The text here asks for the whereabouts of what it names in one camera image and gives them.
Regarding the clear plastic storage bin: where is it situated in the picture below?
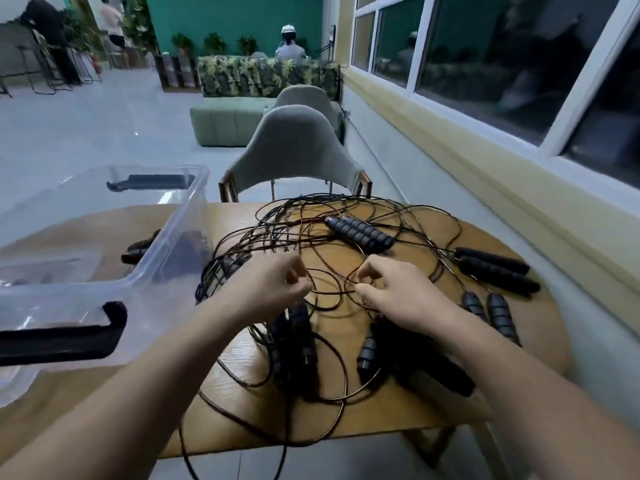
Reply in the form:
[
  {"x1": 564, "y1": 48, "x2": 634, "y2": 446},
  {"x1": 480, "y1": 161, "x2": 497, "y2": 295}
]
[{"x1": 0, "y1": 165, "x2": 212, "y2": 408}]

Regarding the tall leafy green plant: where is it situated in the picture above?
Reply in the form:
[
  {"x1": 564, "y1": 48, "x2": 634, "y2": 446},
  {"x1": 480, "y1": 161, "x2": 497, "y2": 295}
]
[{"x1": 121, "y1": 0, "x2": 160, "y2": 54}]

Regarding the person's right forearm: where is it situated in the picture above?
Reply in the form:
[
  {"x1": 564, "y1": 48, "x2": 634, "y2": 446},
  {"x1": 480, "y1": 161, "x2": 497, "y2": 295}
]
[{"x1": 432, "y1": 315, "x2": 640, "y2": 480}]

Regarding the green cushioned sofa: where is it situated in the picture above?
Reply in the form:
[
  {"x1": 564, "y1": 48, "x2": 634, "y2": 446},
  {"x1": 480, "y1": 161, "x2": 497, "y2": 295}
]
[{"x1": 189, "y1": 97, "x2": 279, "y2": 148}]

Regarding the grey upholstered chair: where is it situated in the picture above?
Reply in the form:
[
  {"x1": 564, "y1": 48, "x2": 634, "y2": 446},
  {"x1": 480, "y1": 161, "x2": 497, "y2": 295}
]
[
  {"x1": 218, "y1": 104, "x2": 374, "y2": 204},
  {"x1": 264, "y1": 84, "x2": 347, "y2": 145}
]

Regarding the person's right hand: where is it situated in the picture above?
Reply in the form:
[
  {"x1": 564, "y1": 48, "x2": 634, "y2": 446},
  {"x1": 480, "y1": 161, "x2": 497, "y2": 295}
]
[{"x1": 352, "y1": 255, "x2": 454, "y2": 339}]

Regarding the wooden crate shelf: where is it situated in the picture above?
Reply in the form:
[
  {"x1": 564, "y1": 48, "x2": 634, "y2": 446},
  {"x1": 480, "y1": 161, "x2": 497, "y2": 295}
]
[{"x1": 154, "y1": 54, "x2": 202, "y2": 91}]

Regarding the white framed window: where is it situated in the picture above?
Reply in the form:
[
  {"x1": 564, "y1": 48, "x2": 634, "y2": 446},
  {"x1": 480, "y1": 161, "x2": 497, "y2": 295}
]
[{"x1": 349, "y1": 0, "x2": 640, "y2": 191}]

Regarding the person's left forearm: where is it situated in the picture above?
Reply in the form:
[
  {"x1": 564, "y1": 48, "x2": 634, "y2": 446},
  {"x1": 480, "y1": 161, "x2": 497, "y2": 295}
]
[{"x1": 0, "y1": 294, "x2": 253, "y2": 480}]

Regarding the black metal bar stool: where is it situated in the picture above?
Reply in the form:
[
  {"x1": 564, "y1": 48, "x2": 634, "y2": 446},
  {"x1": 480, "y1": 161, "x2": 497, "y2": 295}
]
[{"x1": 16, "y1": 42, "x2": 73, "y2": 95}]

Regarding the ribbed black jump rope handle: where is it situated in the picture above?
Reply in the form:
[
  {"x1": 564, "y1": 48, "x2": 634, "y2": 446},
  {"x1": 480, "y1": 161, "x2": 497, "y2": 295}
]
[
  {"x1": 325, "y1": 218, "x2": 386, "y2": 255},
  {"x1": 344, "y1": 218, "x2": 396, "y2": 249},
  {"x1": 487, "y1": 293, "x2": 522, "y2": 347},
  {"x1": 460, "y1": 292, "x2": 489, "y2": 324},
  {"x1": 356, "y1": 336, "x2": 380, "y2": 386}
]

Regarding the tangle of black jump rope cords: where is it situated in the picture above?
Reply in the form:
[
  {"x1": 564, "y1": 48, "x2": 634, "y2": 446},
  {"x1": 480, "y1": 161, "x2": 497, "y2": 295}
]
[{"x1": 177, "y1": 194, "x2": 468, "y2": 480}]

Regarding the person's left hand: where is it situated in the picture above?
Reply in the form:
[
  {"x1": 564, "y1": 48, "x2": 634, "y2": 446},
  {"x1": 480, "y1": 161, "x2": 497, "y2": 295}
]
[{"x1": 220, "y1": 252, "x2": 314, "y2": 327}]

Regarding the smooth black foam rope handle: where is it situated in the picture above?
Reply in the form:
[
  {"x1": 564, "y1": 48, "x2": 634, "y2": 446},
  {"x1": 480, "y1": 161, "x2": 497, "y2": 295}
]
[
  {"x1": 287, "y1": 303, "x2": 321, "y2": 401},
  {"x1": 379, "y1": 320, "x2": 477, "y2": 398},
  {"x1": 457, "y1": 257, "x2": 542, "y2": 297},
  {"x1": 266, "y1": 312, "x2": 292, "y2": 391},
  {"x1": 452, "y1": 247, "x2": 531, "y2": 276}
]

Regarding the black bin latch handle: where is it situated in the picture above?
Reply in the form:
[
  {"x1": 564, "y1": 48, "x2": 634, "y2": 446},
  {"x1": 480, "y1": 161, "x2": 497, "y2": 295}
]
[
  {"x1": 106, "y1": 173, "x2": 196, "y2": 193},
  {"x1": 0, "y1": 301, "x2": 129, "y2": 368}
]

